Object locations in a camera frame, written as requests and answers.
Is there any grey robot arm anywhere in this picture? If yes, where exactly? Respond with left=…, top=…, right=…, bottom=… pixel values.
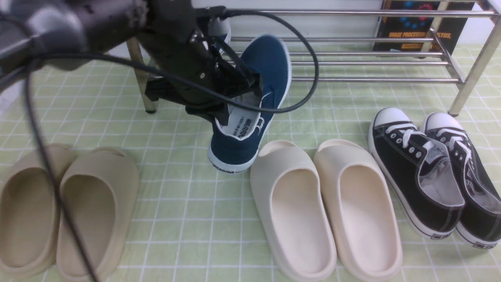
left=0, top=0, right=263, bottom=101

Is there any black lace sneaker left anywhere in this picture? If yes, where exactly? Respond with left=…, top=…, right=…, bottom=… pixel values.
left=368, top=107, right=465, bottom=240

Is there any metal shoe rack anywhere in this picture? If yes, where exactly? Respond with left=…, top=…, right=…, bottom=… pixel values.
left=126, top=0, right=501, bottom=117

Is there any cream slipper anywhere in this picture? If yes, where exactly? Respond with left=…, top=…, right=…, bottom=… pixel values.
left=250, top=140, right=337, bottom=282
left=314, top=139, right=403, bottom=282

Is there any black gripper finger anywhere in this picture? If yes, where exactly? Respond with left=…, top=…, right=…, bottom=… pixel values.
left=187, top=100, right=230, bottom=126
left=213, top=43, right=263, bottom=98

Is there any dark image processing book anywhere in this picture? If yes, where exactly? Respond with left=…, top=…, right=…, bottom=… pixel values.
left=372, top=0, right=467, bottom=54

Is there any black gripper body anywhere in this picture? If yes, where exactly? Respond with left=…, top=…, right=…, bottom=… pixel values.
left=135, top=0, right=231, bottom=116

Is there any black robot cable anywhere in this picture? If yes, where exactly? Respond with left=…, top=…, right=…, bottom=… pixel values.
left=0, top=9, right=319, bottom=282

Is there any cream slipper left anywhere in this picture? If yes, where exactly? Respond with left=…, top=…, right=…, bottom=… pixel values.
left=250, top=140, right=337, bottom=282

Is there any cream slipper right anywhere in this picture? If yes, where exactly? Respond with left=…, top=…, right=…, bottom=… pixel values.
left=314, top=139, right=403, bottom=282

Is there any tan slipper far left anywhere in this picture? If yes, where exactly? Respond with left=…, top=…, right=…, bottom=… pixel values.
left=0, top=151, right=60, bottom=280

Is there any black lace sneaker right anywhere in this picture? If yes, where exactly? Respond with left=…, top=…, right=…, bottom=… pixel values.
left=421, top=112, right=501, bottom=249

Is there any black lace sneaker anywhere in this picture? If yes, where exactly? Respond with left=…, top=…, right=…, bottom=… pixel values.
left=368, top=107, right=465, bottom=240
left=421, top=112, right=501, bottom=249

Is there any navy canvas shoe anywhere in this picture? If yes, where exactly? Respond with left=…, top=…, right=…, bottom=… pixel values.
left=195, top=16, right=231, bottom=50
left=208, top=34, right=292, bottom=174

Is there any tan slipper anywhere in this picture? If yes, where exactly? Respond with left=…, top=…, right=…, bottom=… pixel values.
left=59, top=147, right=140, bottom=281
left=0, top=151, right=60, bottom=280

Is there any green checked floor cloth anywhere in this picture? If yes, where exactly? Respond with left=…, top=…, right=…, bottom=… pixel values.
left=0, top=47, right=501, bottom=282

